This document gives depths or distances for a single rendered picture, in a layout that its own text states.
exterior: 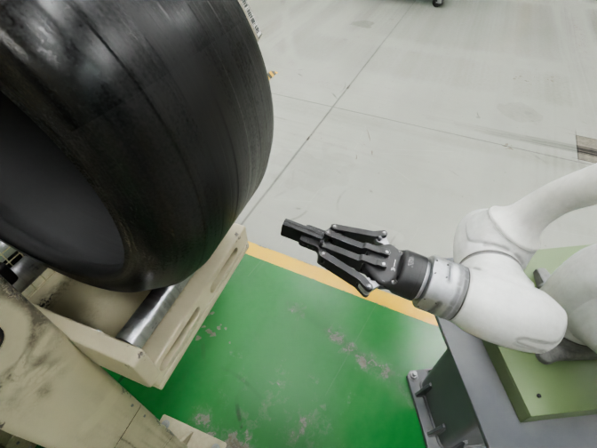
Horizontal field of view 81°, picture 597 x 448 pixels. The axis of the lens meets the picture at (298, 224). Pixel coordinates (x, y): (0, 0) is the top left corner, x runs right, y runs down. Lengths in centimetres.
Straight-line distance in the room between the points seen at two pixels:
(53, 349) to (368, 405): 116
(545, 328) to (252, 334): 123
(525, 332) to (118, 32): 60
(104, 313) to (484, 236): 75
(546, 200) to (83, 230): 84
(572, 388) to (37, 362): 96
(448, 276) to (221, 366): 118
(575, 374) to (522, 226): 41
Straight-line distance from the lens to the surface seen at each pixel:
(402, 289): 56
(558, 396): 95
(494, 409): 93
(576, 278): 84
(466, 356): 95
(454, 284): 57
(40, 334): 61
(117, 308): 84
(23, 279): 83
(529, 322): 60
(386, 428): 153
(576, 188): 63
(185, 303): 72
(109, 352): 61
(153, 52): 38
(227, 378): 156
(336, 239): 58
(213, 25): 45
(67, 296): 91
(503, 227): 67
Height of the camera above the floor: 145
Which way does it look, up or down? 47 degrees down
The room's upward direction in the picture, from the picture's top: straight up
